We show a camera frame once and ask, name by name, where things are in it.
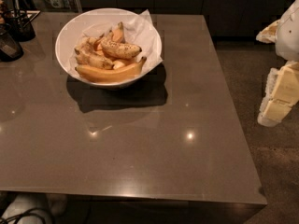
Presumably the spotted ripe banana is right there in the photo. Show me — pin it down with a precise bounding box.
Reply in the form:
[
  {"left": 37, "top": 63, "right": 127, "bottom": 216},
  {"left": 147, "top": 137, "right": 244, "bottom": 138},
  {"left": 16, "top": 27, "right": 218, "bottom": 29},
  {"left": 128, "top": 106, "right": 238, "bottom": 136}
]
[{"left": 100, "top": 37, "right": 142, "bottom": 60}]

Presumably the long yellow front banana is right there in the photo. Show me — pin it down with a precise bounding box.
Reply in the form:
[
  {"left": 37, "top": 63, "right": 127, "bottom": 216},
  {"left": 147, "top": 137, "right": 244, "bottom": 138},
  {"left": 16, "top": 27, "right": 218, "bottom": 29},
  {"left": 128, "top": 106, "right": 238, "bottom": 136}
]
[{"left": 75, "top": 57, "right": 147, "bottom": 83}]

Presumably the orange banana pieces pile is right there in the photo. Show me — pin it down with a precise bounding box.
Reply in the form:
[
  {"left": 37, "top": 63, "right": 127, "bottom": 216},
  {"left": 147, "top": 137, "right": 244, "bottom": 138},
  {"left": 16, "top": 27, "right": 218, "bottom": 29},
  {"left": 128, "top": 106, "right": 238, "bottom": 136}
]
[{"left": 97, "top": 22, "right": 136, "bottom": 67}]

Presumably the white ceramic bowl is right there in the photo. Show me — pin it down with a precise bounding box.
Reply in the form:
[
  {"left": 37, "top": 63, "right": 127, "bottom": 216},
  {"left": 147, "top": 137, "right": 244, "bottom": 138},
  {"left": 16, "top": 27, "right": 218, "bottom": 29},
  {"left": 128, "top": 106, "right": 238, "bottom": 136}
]
[{"left": 55, "top": 8, "right": 163, "bottom": 90}]

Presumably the spotted left banana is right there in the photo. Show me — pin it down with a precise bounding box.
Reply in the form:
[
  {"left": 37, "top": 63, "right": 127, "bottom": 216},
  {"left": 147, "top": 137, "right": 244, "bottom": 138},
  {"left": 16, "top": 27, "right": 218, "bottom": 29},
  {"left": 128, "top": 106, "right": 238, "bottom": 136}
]
[{"left": 74, "top": 37, "right": 113, "bottom": 70}]

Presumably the dark round container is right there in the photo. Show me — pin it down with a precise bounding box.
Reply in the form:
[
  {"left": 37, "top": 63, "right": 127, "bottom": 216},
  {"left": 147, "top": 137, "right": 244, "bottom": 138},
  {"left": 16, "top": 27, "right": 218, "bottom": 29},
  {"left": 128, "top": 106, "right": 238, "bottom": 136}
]
[{"left": 0, "top": 24, "right": 23, "bottom": 62}]

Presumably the black cable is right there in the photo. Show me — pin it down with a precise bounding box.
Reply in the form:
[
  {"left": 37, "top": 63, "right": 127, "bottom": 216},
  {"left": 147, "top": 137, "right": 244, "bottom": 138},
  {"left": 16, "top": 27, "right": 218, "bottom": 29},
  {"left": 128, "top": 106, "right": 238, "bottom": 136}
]
[{"left": 0, "top": 207, "right": 55, "bottom": 224}]

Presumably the white object under table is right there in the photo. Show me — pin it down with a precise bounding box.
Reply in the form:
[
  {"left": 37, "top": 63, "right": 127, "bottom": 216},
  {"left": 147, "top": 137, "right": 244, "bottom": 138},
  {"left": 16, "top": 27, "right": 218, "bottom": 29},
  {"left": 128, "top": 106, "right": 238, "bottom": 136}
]
[{"left": 0, "top": 193, "right": 67, "bottom": 224}]

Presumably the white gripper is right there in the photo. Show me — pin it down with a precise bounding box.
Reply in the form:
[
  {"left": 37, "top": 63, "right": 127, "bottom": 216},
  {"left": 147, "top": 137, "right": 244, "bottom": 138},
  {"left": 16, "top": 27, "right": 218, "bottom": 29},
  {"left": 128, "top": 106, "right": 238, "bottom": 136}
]
[{"left": 256, "top": 0, "right": 299, "bottom": 127}]

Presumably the black mesh utensil holder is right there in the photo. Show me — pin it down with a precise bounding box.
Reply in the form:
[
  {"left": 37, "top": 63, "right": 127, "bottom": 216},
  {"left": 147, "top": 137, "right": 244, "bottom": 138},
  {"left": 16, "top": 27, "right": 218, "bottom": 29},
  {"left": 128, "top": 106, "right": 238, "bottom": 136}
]
[{"left": 3, "top": 0, "right": 36, "bottom": 42}]

